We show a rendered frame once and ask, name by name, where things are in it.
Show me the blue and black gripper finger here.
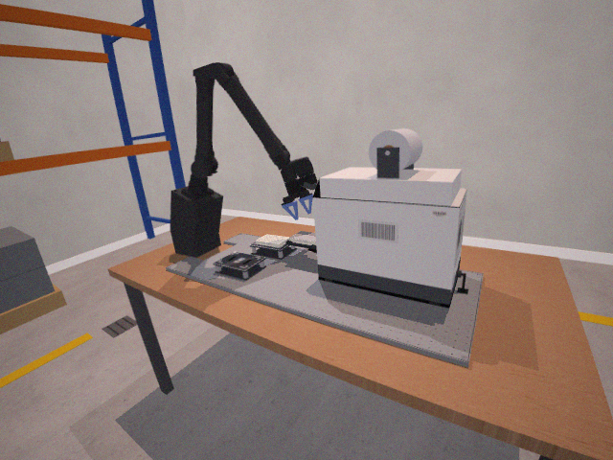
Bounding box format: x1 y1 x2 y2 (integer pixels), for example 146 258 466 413
299 195 313 214
282 200 298 220

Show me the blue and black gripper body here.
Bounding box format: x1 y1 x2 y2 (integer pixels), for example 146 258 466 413
282 179 312 205

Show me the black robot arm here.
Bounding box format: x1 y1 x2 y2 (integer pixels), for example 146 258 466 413
181 62 318 199

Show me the white cylinder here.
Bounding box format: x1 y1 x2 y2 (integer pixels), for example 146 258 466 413
369 128 422 171

